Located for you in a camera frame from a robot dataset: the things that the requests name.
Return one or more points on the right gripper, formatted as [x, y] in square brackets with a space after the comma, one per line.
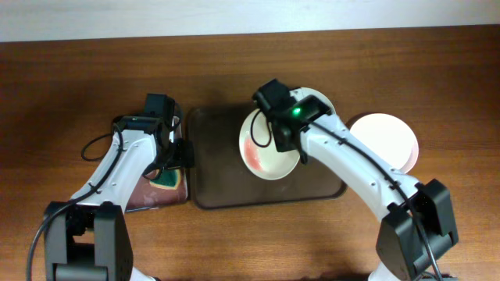
[281, 144]

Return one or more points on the large brown serving tray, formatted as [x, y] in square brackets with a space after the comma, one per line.
[220, 179]

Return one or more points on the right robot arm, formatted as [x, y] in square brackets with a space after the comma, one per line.
[417, 222]

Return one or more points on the green yellow sponge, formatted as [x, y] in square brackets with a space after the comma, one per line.
[166, 179]

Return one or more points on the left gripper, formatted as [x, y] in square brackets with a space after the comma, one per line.
[184, 154]

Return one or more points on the small black tray with water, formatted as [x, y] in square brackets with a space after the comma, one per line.
[146, 146]

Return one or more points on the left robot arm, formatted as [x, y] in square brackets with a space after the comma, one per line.
[86, 237]

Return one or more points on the white plate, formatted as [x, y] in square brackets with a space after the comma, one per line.
[265, 163]
[303, 92]
[389, 137]

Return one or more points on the white plate bottom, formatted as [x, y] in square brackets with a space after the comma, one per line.
[389, 137]

